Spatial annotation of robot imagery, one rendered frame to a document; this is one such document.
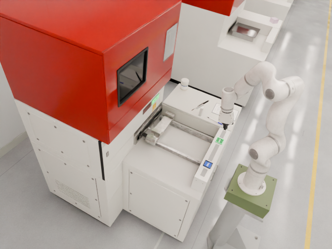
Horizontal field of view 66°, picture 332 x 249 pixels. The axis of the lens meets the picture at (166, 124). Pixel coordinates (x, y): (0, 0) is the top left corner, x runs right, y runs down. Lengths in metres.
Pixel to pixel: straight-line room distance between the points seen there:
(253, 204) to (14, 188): 2.24
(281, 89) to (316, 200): 2.19
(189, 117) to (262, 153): 0.84
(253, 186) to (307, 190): 1.61
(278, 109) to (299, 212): 1.86
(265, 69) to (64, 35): 0.98
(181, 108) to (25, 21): 1.31
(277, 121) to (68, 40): 1.10
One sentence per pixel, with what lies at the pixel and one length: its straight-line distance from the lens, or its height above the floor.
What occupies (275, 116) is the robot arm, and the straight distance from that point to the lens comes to 1.46.
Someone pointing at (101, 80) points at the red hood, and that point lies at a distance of 1.23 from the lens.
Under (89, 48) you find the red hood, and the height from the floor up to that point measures 1.81.
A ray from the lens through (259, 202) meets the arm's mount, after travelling 1.83.
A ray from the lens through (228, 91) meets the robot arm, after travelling 1.70.
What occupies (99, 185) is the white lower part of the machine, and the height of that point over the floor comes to 0.72.
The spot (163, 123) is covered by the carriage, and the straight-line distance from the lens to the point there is 2.15.
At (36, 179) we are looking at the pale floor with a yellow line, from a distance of 3.00.
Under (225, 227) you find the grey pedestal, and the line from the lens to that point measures 2.30.
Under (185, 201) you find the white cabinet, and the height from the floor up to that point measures 0.73.
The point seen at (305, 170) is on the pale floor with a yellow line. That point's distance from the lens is 3.57.
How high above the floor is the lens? 2.38
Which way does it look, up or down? 44 degrees down
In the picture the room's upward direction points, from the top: 9 degrees clockwise
